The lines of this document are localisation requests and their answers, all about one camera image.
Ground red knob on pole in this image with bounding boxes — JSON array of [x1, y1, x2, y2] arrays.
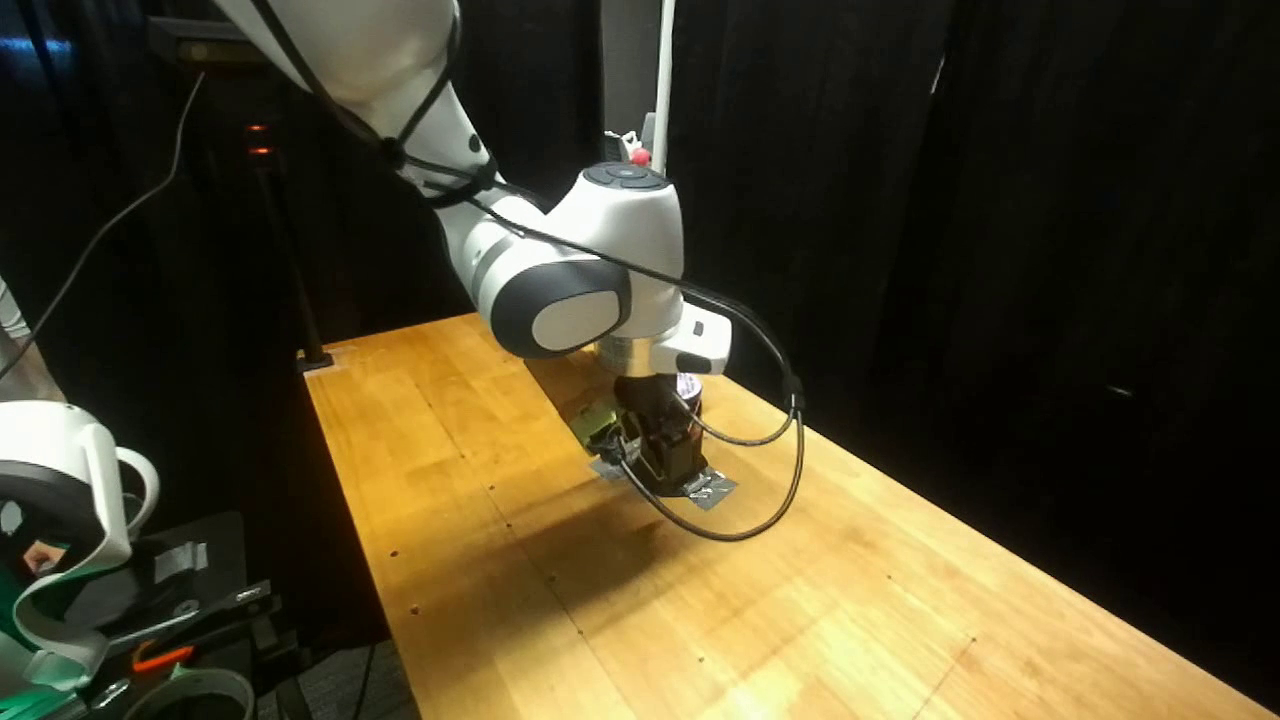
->
[[602, 124, 662, 174]]

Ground white vertical pole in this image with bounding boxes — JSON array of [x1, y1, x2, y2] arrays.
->
[[645, 0, 680, 176]]

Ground black curtain backdrop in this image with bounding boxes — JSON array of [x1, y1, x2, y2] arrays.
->
[[0, 0, 1280, 712]]

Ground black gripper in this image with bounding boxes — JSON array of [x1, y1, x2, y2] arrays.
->
[[613, 373, 713, 494]]

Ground thin grey hanging cable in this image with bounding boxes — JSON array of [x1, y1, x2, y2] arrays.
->
[[0, 70, 211, 383]]

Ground silver metal bracket plate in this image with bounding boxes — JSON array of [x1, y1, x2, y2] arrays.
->
[[678, 467, 739, 517]]

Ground white rounded machine housing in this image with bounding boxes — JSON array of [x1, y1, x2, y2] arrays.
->
[[0, 397, 163, 674]]

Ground black stand with red light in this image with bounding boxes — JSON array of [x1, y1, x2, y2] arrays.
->
[[237, 115, 339, 375]]

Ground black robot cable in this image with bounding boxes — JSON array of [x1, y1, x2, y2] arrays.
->
[[246, 0, 813, 549]]

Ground orange handled tool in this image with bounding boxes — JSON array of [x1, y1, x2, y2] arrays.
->
[[128, 640, 199, 682]]

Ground black equipment case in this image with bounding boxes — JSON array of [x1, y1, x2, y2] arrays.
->
[[71, 512, 292, 683]]

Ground green plastic part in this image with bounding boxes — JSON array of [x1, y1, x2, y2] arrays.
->
[[0, 557, 95, 712]]

